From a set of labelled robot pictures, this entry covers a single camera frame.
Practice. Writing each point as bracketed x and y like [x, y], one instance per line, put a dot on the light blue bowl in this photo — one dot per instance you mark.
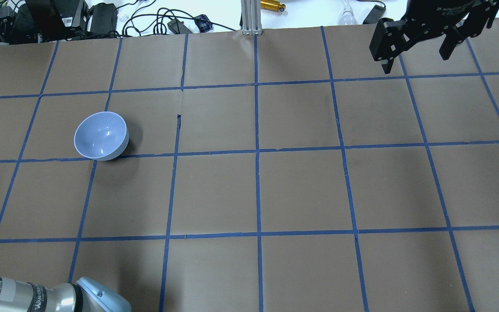
[102, 136]

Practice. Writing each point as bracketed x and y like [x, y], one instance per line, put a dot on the black power adapter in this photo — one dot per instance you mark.
[375, 14]

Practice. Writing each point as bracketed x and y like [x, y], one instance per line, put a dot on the yellow cylindrical tool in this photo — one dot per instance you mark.
[272, 5]

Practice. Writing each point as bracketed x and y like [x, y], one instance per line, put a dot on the white light bulb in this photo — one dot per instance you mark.
[347, 14]

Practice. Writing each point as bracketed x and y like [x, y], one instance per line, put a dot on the black equipment boxes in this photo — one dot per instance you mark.
[40, 21]

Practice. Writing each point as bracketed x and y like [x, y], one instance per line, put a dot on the aluminium frame post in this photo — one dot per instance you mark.
[251, 17]

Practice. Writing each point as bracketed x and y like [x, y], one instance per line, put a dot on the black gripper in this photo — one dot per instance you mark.
[442, 9]

